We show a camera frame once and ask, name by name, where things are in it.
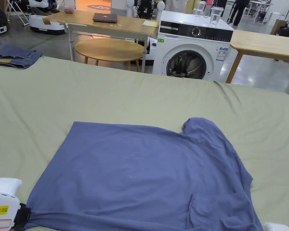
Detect white washing machine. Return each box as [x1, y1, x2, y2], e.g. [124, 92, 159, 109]
[152, 1, 238, 84]

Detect long wooden desk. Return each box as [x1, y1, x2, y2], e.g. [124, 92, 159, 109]
[42, 9, 160, 73]

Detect folded blue jeans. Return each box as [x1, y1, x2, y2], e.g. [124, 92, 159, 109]
[0, 45, 43, 70]

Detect round wooden table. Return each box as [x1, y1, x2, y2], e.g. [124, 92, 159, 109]
[74, 38, 145, 72]

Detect light wooden table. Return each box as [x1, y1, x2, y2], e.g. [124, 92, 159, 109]
[225, 30, 289, 84]

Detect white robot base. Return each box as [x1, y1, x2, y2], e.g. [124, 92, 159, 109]
[29, 0, 68, 35]

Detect blue shirt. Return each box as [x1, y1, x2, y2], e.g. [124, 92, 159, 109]
[24, 117, 264, 231]

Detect bed with pale green sheet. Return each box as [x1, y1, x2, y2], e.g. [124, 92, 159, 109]
[0, 56, 289, 231]

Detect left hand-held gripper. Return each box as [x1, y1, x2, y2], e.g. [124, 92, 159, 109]
[0, 177, 31, 231]

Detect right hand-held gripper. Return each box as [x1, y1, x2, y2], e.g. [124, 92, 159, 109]
[263, 222, 289, 231]

